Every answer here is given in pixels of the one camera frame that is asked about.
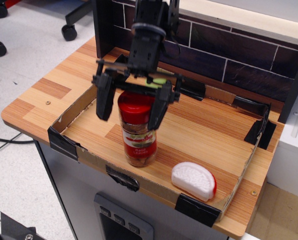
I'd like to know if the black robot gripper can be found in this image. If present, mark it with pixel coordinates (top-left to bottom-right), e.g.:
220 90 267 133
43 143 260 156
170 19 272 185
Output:
92 23 182 130

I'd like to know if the red-capped basil spice bottle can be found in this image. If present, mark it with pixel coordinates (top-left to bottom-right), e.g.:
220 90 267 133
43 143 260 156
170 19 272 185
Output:
117 91 157 167

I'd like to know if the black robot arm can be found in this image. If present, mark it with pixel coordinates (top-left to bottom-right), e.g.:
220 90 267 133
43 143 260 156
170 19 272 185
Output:
92 0 183 130

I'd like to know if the cardboard fence with black tape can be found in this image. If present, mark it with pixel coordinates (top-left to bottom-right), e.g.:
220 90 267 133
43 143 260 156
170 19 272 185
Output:
48 82 281 236

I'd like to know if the green toy pear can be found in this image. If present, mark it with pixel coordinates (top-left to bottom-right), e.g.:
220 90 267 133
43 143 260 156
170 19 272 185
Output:
146 78 167 89

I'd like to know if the black office chair base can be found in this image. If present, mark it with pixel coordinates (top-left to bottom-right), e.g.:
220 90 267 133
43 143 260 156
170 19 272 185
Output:
61 0 92 42

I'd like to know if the white and red toy slice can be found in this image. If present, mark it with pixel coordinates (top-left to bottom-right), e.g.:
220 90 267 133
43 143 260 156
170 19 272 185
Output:
171 162 217 202

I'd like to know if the grey cabinet control panel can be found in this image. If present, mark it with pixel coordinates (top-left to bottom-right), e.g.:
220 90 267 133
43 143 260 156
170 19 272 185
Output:
93 194 154 240

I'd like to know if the dark brick-pattern backsplash panel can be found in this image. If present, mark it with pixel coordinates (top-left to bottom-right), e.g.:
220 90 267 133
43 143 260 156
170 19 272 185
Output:
92 0 298 124

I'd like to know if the white side cabinet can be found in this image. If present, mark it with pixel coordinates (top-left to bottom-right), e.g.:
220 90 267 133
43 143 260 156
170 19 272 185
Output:
267 97 298 196

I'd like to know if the black floor cable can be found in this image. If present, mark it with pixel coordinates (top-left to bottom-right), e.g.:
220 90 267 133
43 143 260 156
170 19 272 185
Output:
0 131 35 157

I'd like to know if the black metal bracket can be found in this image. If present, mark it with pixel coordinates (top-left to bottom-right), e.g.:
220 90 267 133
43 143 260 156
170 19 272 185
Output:
0 212 44 240

